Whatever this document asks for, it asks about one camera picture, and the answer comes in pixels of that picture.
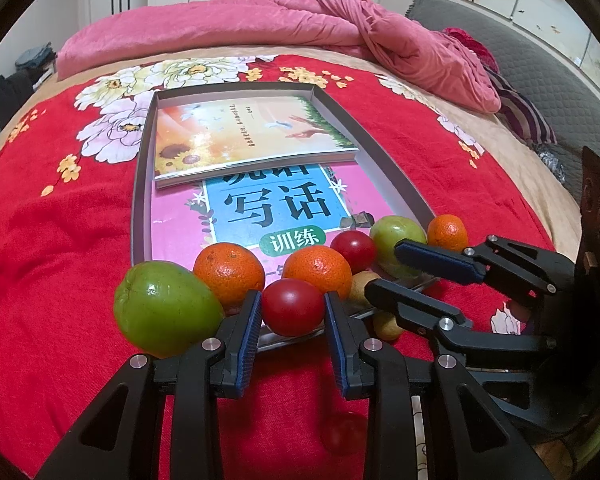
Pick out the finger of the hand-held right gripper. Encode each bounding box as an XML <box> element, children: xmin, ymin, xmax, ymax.
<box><xmin>365</xmin><ymin>277</ymin><xmax>557</xmax><ymax>361</ymax></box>
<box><xmin>394</xmin><ymin>234</ymin><xmax>576</xmax><ymax>306</ymax></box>

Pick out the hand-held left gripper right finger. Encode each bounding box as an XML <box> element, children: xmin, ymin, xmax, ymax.
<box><xmin>325</xmin><ymin>290</ymin><xmax>553</xmax><ymax>480</ymax></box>

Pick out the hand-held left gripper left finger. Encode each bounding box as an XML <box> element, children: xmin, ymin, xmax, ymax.
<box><xmin>35</xmin><ymin>290</ymin><xmax>265</xmax><ymax>480</ymax></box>

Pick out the small yellow-green jujube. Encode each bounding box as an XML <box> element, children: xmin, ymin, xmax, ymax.
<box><xmin>372</xmin><ymin>310</ymin><xmax>406</xmax><ymax>342</ymax></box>
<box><xmin>349</xmin><ymin>270</ymin><xmax>381</xmax><ymax>305</ymax></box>

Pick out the orange mandarin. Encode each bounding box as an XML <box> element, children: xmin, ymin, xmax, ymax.
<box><xmin>282</xmin><ymin>246</ymin><xmax>353</xmax><ymax>301</ymax></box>
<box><xmin>193</xmin><ymin>242</ymin><xmax>266</xmax><ymax>311</ymax></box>
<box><xmin>426</xmin><ymin>214</ymin><xmax>469</xmax><ymax>253</ymax></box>

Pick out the round green jujube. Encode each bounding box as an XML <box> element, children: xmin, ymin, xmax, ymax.
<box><xmin>369</xmin><ymin>216</ymin><xmax>428</xmax><ymax>279</ymax></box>

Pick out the red cherry tomato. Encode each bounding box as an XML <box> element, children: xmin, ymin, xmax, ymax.
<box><xmin>330</xmin><ymin>230</ymin><xmax>377</xmax><ymax>275</ymax></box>
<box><xmin>261</xmin><ymin>278</ymin><xmax>327</xmax><ymax>337</ymax></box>
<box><xmin>322</xmin><ymin>410</ymin><xmax>370</xmax><ymax>456</ymax></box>

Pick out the oval green jujube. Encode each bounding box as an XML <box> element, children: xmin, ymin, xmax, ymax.
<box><xmin>113</xmin><ymin>261</ymin><xmax>226</xmax><ymax>359</ymax></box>

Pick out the shallow grey cardboard box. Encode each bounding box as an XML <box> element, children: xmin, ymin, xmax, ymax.
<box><xmin>130</xmin><ymin>81</ymin><xmax>433</xmax><ymax>353</ymax></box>

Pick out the pink cover book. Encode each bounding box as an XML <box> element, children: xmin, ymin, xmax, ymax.
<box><xmin>150</xmin><ymin>162</ymin><xmax>396</xmax><ymax>286</ymax></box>

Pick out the crumpled silver foil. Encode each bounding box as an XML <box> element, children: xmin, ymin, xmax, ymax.
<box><xmin>537</xmin><ymin>142</ymin><xmax>571</xmax><ymax>183</ymax></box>

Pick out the purple striped pillow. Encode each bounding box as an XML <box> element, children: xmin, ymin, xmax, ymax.
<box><xmin>490</xmin><ymin>72</ymin><xmax>558</xmax><ymax>147</ymax></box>

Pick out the red floral blanket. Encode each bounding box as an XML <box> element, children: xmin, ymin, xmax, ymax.
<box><xmin>0</xmin><ymin>54</ymin><xmax>556</xmax><ymax>480</ymax></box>

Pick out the sunflower cover book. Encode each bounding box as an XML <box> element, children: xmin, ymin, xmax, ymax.
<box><xmin>152</xmin><ymin>96</ymin><xmax>360</xmax><ymax>190</ymax></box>

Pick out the grey padded headboard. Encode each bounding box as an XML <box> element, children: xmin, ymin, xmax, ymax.
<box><xmin>405</xmin><ymin>0</ymin><xmax>600</xmax><ymax>211</ymax></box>

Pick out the red cloth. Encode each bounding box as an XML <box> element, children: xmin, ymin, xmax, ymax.
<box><xmin>442</xmin><ymin>27</ymin><xmax>501</xmax><ymax>73</ymax></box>

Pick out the pink quilt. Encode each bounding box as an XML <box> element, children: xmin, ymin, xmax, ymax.
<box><xmin>55</xmin><ymin>0</ymin><xmax>503</xmax><ymax>113</ymax></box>

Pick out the black bag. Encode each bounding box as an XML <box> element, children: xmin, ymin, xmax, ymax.
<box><xmin>0</xmin><ymin>72</ymin><xmax>36</xmax><ymax>128</ymax></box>

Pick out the grey folded clothes pile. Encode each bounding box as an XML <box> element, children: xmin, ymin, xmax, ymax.
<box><xmin>15</xmin><ymin>46</ymin><xmax>57</xmax><ymax>70</ymax></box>

